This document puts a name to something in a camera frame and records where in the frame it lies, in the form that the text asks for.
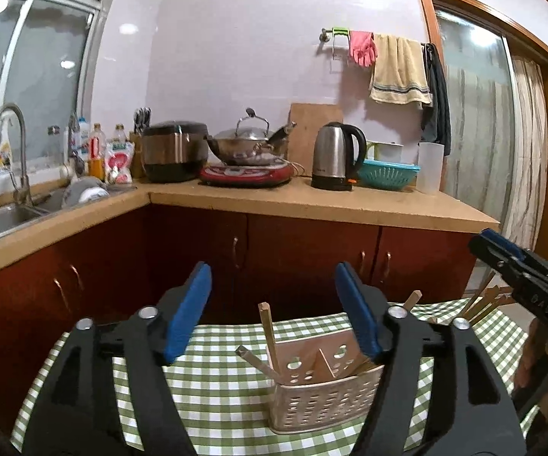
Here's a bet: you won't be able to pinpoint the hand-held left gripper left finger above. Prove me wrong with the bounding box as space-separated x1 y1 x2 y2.
21 261 213 456

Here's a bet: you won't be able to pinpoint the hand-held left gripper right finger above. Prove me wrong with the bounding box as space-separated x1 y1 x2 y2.
334 261 527 456

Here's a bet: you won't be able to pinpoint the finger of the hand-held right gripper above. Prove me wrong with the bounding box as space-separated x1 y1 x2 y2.
467 228 548 282
491 264 524 295

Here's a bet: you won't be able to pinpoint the bunch of wooden chopsticks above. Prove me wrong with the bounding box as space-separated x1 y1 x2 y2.
458 271 515 323

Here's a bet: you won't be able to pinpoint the white plastic utensil basket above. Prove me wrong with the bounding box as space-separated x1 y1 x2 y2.
266 328 390 436

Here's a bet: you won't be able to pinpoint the person's right hand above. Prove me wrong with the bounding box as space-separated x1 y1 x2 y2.
513 317 548 412

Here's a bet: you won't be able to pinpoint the red wooden base cabinet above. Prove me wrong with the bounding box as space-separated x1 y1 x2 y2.
0 203 478 440

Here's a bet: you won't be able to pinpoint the green checkered tablecloth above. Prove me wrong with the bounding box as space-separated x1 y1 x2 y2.
10 293 543 456

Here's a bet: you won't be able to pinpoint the beige kitchen countertop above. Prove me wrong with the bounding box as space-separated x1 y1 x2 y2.
0 177 502 287

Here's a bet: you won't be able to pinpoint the wooden framed glass door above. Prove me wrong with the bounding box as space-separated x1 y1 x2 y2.
413 0 548 296

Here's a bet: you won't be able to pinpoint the teal plastic colander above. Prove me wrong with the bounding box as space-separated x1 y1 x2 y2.
356 158 421 191

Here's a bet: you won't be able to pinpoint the white green plastic basin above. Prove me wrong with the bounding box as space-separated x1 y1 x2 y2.
366 139 406 163

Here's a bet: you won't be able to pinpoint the red induction cooker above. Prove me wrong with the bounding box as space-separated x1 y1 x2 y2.
200 162 294 187

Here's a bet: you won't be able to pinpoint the dark hanging cloth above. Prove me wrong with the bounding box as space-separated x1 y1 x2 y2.
420 43 452 158

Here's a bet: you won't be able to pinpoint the steel electric kettle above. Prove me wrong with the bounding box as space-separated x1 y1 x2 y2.
310 122 368 192

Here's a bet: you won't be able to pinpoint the dark rice cooker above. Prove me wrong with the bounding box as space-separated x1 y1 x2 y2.
140 120 209 184

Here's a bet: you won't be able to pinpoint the steel wok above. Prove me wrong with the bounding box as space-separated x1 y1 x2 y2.
204 122 299 165

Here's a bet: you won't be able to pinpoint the orange oil bottle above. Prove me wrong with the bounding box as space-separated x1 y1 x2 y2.
87 123 106 182

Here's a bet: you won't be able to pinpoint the knife block with knives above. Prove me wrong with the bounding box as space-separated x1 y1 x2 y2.
128 106 154 179

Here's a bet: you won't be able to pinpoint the steel wok lid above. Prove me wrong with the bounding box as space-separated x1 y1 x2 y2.
216 108 273 146

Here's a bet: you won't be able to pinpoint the wooden cutting board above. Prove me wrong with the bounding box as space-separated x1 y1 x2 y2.
287 103 344 172

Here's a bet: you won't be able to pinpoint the beige striped towel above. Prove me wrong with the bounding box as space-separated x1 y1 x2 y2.
368 33 433 106

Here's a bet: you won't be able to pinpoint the white seasoning bottle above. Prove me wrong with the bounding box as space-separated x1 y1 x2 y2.
76 117 91 163

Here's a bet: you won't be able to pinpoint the steel kitchen sink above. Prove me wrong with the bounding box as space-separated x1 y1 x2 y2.
0 184 138 253

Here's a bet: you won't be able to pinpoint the steel kitchen faucet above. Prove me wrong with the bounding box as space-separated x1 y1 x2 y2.
0 103 35 208

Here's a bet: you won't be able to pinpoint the pink rubber gloves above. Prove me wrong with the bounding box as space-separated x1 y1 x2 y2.
348 30 379 68

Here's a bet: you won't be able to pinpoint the white yellow detergent bottle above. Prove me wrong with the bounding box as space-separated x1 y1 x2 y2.
0 119 16 179

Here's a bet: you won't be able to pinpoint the sliding glass window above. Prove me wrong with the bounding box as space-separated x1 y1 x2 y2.
0 0 111 187

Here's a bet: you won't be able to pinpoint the wall towel rack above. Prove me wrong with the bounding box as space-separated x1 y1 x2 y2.
320 27 435 54

